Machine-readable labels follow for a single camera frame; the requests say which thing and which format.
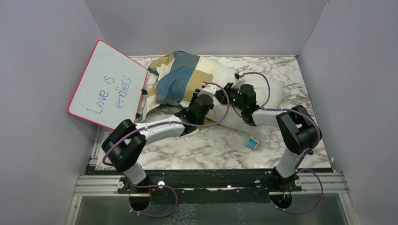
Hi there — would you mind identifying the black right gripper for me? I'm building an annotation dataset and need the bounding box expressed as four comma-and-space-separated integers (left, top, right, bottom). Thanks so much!
214, 83, 245, 112

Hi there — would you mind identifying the white pillow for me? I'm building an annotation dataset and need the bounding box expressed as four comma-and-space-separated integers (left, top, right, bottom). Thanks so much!
206, 63, 283, 139

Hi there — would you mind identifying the blue beige checked pillowcase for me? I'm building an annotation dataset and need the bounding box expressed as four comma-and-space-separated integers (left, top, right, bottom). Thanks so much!
137, 51, 218, 122

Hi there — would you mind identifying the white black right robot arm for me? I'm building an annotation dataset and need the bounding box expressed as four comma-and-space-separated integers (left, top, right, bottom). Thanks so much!
215, 82, 322, 191

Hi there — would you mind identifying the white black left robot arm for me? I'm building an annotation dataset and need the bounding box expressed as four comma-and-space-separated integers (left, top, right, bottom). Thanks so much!
101, 85, 216, 193

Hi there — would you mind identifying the blue white pillow tag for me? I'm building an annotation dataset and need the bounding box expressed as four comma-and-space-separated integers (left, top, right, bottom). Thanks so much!
245, 136, 259, 150

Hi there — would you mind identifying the pink framed whiteboard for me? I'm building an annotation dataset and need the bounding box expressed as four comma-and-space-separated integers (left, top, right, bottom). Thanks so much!
68, 40, 148, 129

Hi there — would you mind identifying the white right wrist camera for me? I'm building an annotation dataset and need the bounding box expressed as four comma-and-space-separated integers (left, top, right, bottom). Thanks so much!
232, 72, 245, 89

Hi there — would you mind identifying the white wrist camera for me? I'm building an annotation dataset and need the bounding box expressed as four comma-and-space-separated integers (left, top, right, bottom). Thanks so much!
232, 72, 245, 89
198, 82, 223, 97

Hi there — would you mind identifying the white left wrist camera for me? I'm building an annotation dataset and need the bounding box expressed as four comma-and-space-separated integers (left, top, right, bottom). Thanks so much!
198, 82, 223, 97

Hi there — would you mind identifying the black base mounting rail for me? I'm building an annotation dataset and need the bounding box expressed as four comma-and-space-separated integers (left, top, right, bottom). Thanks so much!
85, 166, 302, 206

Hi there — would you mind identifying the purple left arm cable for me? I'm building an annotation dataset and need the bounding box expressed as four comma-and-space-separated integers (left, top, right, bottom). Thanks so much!
102, 82, 231, 218

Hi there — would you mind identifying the aluminium frame rail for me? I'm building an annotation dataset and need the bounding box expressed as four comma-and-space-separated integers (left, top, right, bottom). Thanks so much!
67, 128, 359, 225

